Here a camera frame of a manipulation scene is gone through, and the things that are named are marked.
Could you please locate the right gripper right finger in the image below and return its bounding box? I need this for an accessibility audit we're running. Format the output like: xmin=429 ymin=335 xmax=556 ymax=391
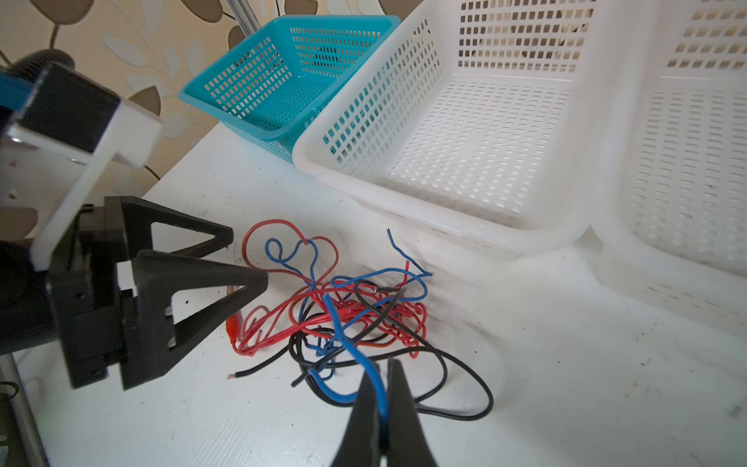
xmin=384 ymin=359 xmax=437 ymax=467

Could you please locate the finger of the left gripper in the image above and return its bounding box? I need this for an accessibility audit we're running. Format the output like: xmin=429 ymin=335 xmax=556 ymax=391
xmin=119 ymin=249 xmax=270 ymax=391
xmin=120 ymin=197 xmax=235 ymax=258

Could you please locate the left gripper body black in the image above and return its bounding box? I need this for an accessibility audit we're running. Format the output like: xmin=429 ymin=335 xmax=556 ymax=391
xmin=1 ymin=197 xmax=140 ymax=389

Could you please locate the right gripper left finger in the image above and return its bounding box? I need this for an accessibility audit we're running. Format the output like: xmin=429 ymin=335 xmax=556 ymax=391
xmin=331 ymin=374 xmax=382 ymax=467

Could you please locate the black cable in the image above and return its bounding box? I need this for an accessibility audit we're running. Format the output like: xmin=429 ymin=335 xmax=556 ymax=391
xmin=226 ymin=278 xmax=495 ymax=422

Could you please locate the blue cable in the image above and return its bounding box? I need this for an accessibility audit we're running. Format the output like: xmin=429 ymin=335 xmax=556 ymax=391
xmin=265 ymin=226 xmax=434 ymax=430

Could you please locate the red cable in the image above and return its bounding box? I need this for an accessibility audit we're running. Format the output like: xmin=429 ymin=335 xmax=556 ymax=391
xmin=226 ymin=219 xmax=430 ymax=360

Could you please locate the teal plastic basket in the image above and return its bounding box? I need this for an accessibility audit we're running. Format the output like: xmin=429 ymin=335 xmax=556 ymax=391
xmin=179 ymin=15 xmax=401 ymax=162

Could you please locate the white plastic basket left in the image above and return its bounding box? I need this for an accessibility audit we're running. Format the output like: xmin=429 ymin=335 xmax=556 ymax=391
xmin=293 ymin=1 xmax=661 ymax=258

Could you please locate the white plastic basket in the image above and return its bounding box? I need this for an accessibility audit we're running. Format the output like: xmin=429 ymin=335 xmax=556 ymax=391
xmin=293 ymin=1 xmax=661 ymax=258
xmin=589 ymin=1 xmax=746 ymax=336

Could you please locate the white plastic basket right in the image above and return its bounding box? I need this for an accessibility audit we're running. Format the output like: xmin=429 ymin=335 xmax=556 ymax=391
xmin=589 ymin=1 xmax=746 ymax=336

